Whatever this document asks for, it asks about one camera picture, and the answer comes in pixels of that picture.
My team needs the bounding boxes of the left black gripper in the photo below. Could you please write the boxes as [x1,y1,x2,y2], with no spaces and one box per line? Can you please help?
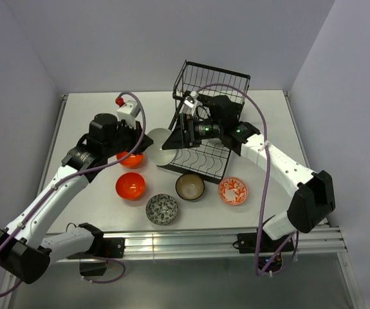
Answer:
[104,118,153,158]

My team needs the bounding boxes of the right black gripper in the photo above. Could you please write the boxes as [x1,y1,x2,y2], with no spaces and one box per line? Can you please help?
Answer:
[162,113,223,149]

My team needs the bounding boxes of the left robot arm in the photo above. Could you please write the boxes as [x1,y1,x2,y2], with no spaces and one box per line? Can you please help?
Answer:
[0,113,153,284]

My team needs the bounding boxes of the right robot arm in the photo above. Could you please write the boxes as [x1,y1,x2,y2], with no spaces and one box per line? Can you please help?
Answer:
[162,92,335,251]

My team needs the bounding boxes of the far orange bowl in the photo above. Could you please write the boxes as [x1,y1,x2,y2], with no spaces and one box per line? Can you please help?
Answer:
[116,151,144,168]

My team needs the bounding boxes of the near orange bowl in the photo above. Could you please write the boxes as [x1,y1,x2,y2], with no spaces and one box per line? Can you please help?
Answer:
[115,172,146,200]

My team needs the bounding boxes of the brown beige bowl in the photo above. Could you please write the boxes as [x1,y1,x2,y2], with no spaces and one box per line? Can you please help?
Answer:
[175,174,205,201]

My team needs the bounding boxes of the black white patterned bowl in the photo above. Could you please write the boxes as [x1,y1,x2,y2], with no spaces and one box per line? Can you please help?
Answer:
[145,194,179,225]

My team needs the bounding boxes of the orange white patterned bowl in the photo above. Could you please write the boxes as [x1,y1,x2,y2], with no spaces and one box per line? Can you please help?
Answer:
[217,177,248,206]

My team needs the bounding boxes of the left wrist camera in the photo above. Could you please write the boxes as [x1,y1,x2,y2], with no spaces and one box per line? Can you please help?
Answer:
[115,97,140,127]

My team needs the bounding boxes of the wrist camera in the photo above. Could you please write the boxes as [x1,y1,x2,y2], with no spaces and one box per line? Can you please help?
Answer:
[115,97,140,127]
[184,91,199,108]

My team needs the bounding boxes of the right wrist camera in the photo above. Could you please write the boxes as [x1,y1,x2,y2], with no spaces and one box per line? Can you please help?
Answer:
[184,91,199,108]

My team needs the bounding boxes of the black wire dish rack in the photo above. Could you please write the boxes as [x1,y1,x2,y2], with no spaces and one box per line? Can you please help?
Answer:
[162,59,251,183]

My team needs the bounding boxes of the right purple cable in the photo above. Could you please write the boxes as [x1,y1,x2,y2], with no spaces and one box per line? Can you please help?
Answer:
[190,83,300,276]

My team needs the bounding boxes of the purple cable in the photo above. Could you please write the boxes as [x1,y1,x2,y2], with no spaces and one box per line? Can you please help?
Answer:
[0,91,147,299]
[190,83,300,276]

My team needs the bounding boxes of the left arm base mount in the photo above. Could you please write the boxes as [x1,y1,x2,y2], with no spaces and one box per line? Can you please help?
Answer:
[66,237,125,281]

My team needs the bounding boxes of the aluminium mounting rail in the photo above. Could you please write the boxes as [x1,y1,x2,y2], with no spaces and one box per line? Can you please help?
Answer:
[104,224,347,261]

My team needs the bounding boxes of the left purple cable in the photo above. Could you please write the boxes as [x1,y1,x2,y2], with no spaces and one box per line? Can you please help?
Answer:
[0,91,147,299]

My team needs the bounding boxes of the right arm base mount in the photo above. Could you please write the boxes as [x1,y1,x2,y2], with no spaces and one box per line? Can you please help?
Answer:
[232,232,294,256]

